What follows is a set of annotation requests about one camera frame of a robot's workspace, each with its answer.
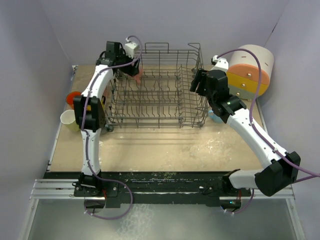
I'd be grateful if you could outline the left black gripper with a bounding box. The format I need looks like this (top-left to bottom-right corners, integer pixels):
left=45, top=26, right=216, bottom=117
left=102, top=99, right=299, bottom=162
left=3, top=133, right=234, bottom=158
left=116, top=48, right=140, bottom=77

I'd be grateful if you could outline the small pink mug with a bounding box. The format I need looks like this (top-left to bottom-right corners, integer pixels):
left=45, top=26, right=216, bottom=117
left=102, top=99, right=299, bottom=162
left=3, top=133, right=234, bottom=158
left=133, top=68, right=144, bottom=85

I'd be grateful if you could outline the light blue mug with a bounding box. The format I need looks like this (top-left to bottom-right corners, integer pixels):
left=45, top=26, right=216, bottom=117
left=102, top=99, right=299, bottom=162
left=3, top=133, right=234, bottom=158
left=208, top=110, right=223, bottom=124

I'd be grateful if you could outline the yellow mug black handle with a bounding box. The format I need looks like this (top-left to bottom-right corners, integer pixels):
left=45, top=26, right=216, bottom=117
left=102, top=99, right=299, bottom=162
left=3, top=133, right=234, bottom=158
left=101, top=96, right=106, bottom=110

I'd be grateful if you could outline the grey mug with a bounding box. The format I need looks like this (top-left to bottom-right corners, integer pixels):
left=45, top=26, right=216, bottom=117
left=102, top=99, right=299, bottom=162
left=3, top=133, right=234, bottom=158
left=105, top=125, right=114, bottom=132

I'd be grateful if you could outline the orange mug black handle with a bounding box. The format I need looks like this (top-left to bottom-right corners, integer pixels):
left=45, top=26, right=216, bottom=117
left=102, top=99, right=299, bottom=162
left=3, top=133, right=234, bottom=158
left=65, top=91, right=82, bottom=110

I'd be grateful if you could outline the light green faceted mug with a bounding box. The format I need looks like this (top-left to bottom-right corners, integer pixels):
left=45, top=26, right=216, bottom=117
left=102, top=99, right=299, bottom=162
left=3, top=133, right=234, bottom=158
left=60, top=109, right=80, bottom=132

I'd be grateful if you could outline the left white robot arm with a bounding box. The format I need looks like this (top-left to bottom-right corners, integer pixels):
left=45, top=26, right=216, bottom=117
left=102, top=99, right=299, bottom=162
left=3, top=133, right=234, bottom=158
left=73, top=39, right=142, bottom=196

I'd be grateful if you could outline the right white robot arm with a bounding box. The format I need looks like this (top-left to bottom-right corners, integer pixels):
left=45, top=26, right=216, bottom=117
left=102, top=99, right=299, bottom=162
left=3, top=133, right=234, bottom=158
left=190, top=68, right=301, bottom=197

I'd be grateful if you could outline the round pastel drawer cabinet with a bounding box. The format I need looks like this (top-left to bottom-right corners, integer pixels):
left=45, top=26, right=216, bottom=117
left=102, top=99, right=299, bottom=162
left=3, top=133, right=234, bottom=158
left=227, top=44, right=274, bottom=101

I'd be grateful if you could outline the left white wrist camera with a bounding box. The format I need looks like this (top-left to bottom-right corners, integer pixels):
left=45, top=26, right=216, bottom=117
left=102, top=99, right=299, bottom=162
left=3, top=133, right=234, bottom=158
left=123, top=37, right=140, bottom=59

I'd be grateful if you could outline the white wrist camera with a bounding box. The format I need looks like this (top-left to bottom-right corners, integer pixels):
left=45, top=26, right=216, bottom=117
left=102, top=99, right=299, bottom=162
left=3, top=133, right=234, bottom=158
left=123, top=37, right=140, bottom=59
left=210, top=55, right=229, bottom=73

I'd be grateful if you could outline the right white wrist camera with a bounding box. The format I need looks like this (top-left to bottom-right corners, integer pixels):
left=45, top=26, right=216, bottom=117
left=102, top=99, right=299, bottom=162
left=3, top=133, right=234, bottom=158
left=210, top=55, right=229, bottom=73

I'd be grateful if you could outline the grey wire dish rack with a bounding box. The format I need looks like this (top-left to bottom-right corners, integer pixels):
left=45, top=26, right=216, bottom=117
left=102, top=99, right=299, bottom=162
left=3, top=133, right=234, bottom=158
left=105, top=42, right=208, bottom=129

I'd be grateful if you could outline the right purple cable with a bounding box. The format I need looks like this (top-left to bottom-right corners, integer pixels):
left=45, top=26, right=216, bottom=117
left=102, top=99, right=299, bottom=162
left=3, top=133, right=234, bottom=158
left=216, top=48, right=320, bottom=216

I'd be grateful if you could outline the purple cable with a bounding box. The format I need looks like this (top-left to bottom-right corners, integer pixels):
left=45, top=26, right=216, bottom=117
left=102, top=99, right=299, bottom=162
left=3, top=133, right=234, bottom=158
left=83, top=35, right=143, bottom=220
left=216, top=48, right=320, bottom=216

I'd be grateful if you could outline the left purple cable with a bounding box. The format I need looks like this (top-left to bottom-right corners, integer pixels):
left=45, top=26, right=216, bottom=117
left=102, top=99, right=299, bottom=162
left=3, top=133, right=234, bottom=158
left=83, top=35, right=143, bottom=220

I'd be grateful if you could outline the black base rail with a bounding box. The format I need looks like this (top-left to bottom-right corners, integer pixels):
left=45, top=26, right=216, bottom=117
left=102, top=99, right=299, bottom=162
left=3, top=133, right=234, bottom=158
left=43, top=171, right=265, bottom=210

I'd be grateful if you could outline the aluminium frame rail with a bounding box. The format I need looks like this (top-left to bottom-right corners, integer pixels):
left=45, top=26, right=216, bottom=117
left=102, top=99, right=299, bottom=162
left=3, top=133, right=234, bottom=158
left=31, top=179, right=295, bottom=199

